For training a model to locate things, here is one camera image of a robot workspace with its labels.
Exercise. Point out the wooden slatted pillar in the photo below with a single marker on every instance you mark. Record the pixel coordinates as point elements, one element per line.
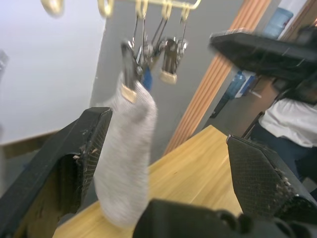
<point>213,81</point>

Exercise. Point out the metal clip with cream pads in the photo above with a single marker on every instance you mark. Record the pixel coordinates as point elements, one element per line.
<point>143,55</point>
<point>128,74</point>
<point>169,62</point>

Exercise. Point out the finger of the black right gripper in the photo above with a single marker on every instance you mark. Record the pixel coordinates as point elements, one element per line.
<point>260,53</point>

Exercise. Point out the light grey sock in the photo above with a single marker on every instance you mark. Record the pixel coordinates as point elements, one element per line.
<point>126,148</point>

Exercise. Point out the blue water bottle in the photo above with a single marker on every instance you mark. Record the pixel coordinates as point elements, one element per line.
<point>235,85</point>
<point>277,22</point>

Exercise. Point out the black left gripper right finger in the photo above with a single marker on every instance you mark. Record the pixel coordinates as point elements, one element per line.
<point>255,173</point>

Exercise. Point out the gold clip hanger frame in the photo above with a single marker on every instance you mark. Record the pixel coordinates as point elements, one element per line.
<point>171,3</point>

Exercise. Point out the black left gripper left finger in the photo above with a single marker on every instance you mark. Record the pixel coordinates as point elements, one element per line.
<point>49,158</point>

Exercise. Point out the person in white shirt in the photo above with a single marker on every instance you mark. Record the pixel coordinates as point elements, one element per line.
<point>287,119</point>

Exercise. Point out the blue sock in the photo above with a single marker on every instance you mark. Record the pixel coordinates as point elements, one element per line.
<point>148,79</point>

